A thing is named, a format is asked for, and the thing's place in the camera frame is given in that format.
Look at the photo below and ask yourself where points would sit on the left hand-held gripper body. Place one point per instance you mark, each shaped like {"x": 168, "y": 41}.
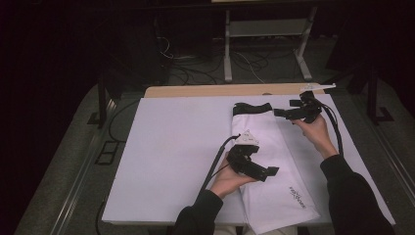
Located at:
{"x": 243, "y": 163}

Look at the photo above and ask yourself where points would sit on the person's left hand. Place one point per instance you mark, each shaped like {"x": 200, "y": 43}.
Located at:
{"x": 228, "y": 181}

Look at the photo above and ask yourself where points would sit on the black metal stand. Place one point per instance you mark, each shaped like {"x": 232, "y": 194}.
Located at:
{"x": 372, "y": 94}
{"x": 101, "y": 98}

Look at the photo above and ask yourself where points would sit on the person's right hand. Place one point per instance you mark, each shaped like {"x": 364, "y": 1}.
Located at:
{"x": 318, "y": 135}

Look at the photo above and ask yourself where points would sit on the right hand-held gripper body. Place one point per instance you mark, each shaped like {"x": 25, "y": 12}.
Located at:
{"x": 310, "y": 109}

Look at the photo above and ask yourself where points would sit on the white metal stand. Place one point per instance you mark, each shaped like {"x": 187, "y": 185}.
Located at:
{"x": 266, "y": 27}

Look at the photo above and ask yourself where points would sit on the metal floor rail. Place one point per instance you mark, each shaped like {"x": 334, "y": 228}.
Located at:
{"x": 76, "y": 192}
{"x": 394, "y": 163}

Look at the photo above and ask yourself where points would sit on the white shorts with black waistband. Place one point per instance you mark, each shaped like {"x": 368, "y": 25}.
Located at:
{"x": 277, "y": 196}

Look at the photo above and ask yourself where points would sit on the dark round table grommet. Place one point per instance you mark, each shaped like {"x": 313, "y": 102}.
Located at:
{"x": 267, "y": 93}

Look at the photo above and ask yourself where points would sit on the white table cover board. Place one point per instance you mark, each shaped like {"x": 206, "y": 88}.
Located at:
{"x": 169, "y": 147}

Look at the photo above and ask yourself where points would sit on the wooden table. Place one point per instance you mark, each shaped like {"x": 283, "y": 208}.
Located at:
{"x": 202, "y": 90}

